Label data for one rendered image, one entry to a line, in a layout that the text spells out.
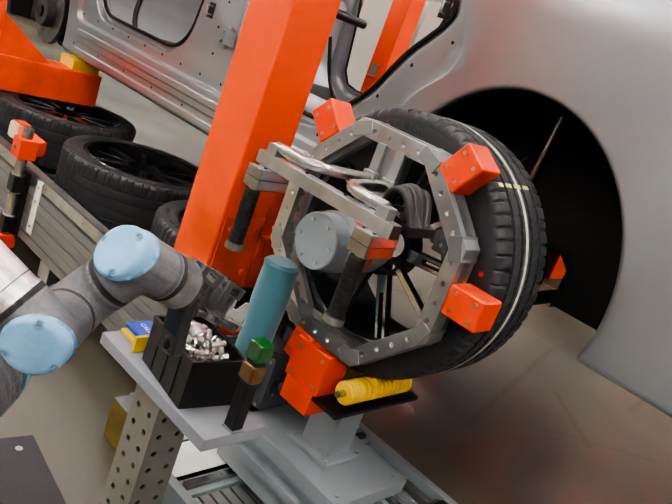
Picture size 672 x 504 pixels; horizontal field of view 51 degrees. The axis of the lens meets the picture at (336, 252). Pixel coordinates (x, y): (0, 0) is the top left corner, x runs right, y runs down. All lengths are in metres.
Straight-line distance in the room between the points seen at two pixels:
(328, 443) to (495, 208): 0.80
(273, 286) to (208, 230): 0.34
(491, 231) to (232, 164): 0.71
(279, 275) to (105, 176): 1.33
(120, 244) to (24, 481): 0.59
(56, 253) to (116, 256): 1.69
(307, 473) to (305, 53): 1.08
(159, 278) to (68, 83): 2.69
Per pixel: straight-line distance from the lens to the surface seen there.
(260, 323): 1.69
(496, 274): 1.54
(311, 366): 1.74
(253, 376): 1.45
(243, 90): 1.87
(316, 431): 1.98
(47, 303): 1.05
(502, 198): 1.56
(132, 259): 1.09
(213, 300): 1.26
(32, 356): 1.04
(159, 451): 1.74
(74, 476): 2.04
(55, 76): 3.71
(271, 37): 1.83
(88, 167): 2.88
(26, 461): 1.58
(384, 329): 1.73
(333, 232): 1.49
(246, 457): 2.00
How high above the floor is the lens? 1.27
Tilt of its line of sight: 16 degrees down
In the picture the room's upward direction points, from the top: 21 degrees clockwise
